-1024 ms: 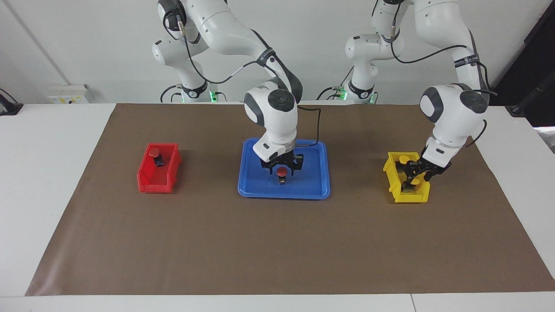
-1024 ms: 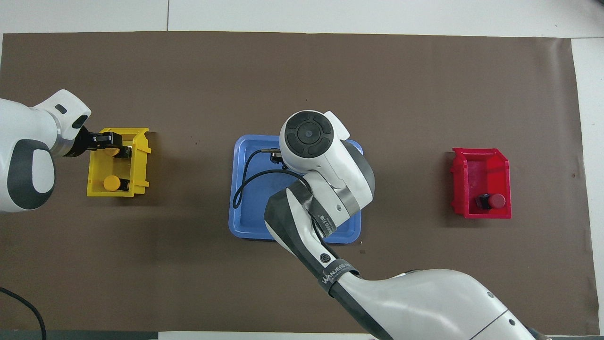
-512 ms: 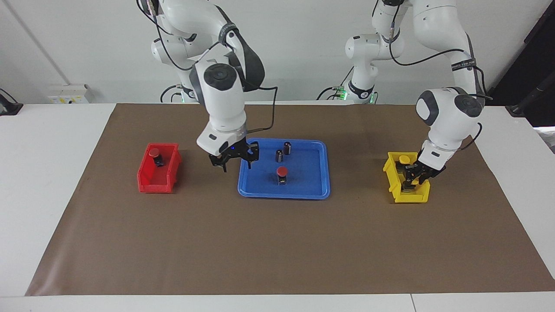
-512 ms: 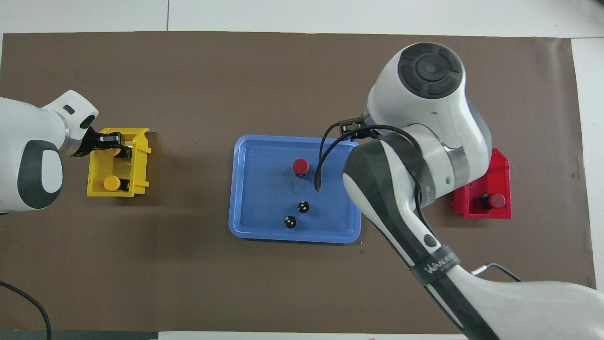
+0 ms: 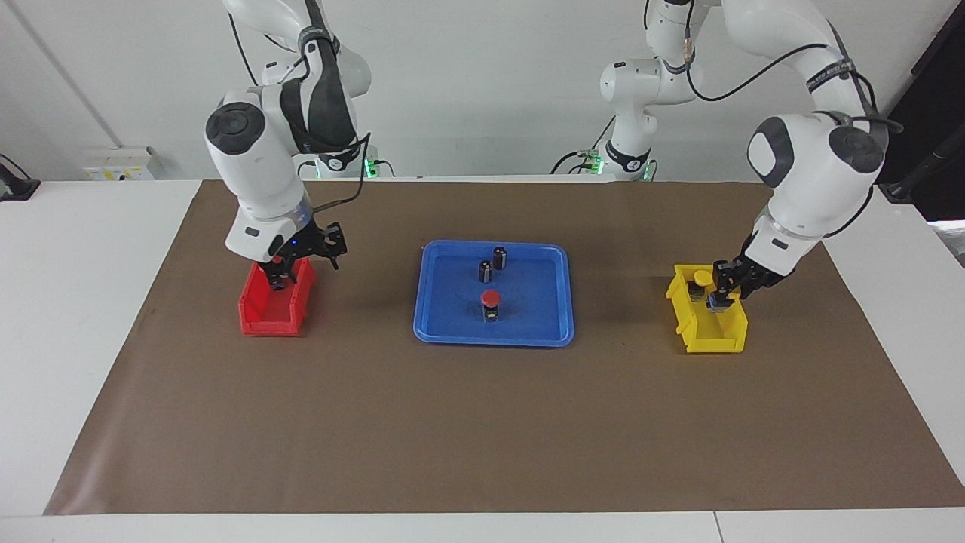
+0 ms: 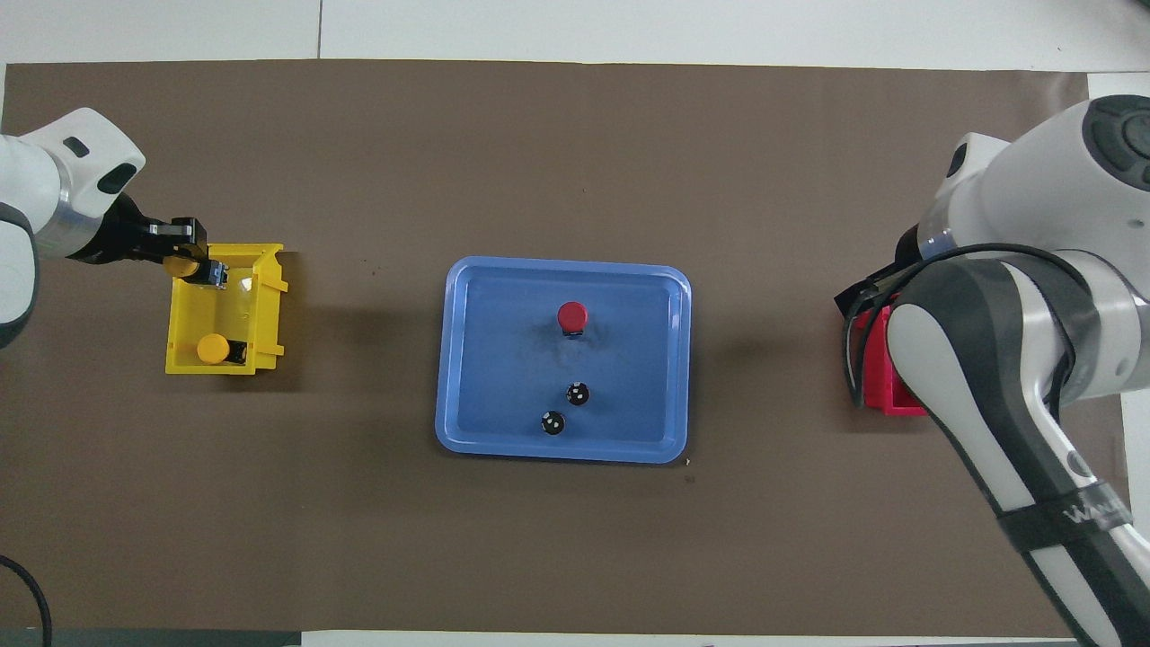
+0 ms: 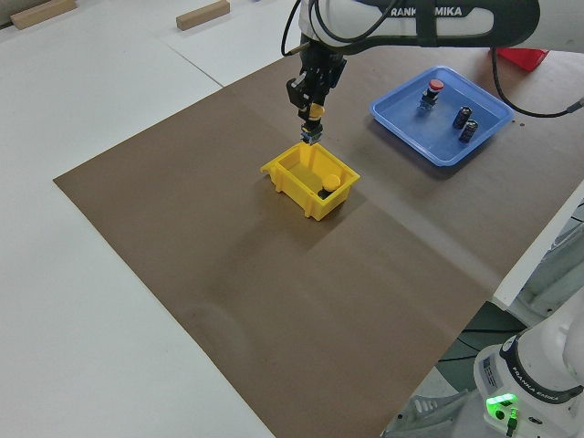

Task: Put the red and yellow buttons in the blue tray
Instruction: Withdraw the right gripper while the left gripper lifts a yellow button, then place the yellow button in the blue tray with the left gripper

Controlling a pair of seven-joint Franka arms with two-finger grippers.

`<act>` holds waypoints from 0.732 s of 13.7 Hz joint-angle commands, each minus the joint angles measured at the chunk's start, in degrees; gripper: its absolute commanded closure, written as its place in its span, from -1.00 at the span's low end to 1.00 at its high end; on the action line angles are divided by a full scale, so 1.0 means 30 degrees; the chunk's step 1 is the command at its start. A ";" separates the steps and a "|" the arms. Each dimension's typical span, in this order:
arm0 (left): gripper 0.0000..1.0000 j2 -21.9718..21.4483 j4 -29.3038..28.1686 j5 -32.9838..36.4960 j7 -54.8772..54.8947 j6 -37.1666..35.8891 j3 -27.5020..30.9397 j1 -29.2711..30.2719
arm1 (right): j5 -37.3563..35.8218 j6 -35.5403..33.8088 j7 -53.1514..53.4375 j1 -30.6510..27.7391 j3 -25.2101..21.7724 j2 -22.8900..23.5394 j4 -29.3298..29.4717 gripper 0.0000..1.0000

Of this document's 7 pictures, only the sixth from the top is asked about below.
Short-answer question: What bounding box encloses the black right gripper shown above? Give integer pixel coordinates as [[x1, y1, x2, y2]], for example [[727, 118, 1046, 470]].
[[834, 261, 908, 317]]

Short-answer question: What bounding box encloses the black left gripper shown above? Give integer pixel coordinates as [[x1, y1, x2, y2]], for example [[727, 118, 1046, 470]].
[[70, 193, 210, 264]]

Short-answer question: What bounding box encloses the yellow plastic bin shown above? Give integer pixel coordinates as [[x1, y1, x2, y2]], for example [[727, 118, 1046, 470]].
[[165, 243, 290, 376]]

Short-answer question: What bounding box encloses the red plastic bin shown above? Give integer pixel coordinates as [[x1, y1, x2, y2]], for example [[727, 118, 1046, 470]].
[[852, 306, 928, 417]]

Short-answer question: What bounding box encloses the yellow push button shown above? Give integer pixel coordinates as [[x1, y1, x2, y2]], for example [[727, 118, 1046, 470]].
[[196, 332, 251, 366], [164, 254, 226, 288]]

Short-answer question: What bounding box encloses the brown paper mat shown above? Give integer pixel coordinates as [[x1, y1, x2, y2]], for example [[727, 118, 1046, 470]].
[[0, 59, 1131, 637]]

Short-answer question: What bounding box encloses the blue plastic tray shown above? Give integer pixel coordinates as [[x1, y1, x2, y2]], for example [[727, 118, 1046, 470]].
[[435, 256, 693, 465]]

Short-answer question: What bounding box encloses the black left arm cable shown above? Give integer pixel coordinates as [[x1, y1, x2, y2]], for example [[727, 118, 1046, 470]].
[[0, 555, 53, 647]]

